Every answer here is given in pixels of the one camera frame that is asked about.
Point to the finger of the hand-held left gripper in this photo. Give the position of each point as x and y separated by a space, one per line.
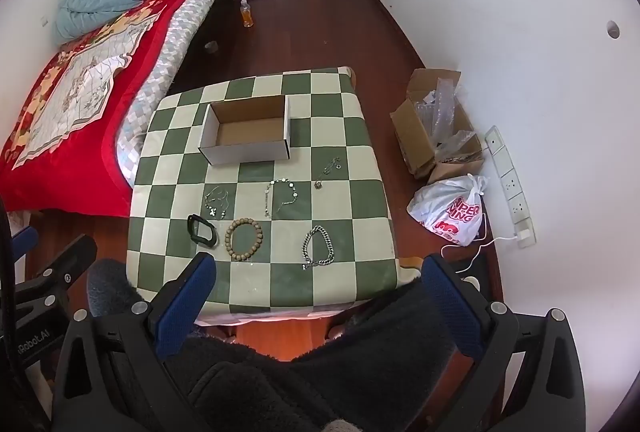
70 257
25 239

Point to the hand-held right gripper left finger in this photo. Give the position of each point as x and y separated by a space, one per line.
185 307

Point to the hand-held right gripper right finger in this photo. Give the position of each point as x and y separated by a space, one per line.
450 307

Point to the black bangle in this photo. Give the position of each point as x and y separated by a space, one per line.
190 224

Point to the white cardboard box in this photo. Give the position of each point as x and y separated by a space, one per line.
250 132

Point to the tape roll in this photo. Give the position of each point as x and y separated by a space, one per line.
470 283

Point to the black object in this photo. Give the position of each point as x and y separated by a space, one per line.
482 269

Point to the white charger plug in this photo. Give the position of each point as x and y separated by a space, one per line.
525 237

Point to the white plastic bag red print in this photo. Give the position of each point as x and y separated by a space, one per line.
440 202

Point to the person's dark fuzzy clothing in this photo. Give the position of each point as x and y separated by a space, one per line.
350 362

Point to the green checkered tablecloth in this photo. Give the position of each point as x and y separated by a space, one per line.
340 222

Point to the white power strip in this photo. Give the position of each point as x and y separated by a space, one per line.
505 167

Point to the brown cardboard box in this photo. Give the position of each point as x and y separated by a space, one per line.
415 137

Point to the bed with red quilt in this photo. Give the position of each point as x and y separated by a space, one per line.
125 77

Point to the clear bubble wrap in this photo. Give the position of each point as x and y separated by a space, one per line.
445 112

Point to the pale checkered bed sheet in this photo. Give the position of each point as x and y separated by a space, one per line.
165 57

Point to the small grey crumpled object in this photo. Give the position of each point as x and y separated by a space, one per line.
211 46

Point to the orange drink bottle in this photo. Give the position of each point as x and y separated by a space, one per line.
247 17

